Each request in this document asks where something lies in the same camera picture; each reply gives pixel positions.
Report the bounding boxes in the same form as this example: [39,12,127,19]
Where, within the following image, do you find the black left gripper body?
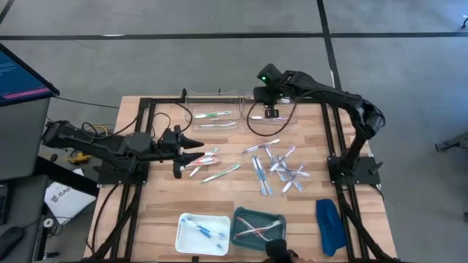
[160,125,183,179]

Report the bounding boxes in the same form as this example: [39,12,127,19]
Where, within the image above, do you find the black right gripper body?
[253,64,293,110]

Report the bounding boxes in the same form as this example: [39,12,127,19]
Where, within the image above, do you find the purple toothbrush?
[281,162,306,194]
[276,167,312,178]
[250,115,289,122]
[269,145,297,173]
[242,138,282,154]

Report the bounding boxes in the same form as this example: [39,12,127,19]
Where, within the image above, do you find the teal plastic bin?
[230,206,287,252]

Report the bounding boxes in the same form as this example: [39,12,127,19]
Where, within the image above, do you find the clear plastic bin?
[184,89,244,132]
[241,93,300,127]

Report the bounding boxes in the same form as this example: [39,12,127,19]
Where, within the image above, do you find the white plastic bin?
[174,213,232,256]

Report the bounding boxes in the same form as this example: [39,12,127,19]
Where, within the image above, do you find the yellow black tool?
[67,152,91,165]

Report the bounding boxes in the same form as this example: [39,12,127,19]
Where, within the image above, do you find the white paper sheet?
[43,181,97,226]

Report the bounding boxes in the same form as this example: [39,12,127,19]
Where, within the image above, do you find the blue cloth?
[315,198,347,257]

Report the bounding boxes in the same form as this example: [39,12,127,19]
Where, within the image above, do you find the dark grey desk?
[0,97,52,263]

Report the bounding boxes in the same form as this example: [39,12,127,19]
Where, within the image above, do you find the large black monitor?
[0,42,61,107]

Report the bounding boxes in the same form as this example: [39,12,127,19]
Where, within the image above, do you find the black keyboard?
[0,182,10,226]

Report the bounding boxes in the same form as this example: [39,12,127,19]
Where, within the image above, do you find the black computer mouse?
[0,226,26,252]

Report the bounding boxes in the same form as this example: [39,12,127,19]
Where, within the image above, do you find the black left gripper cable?
[82,101,195,142]

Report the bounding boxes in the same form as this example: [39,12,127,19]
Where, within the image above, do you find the black aluminium frame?
[86,95,403,263]

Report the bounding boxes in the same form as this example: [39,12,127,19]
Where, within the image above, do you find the black monitor cable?
[53,94,121,110]

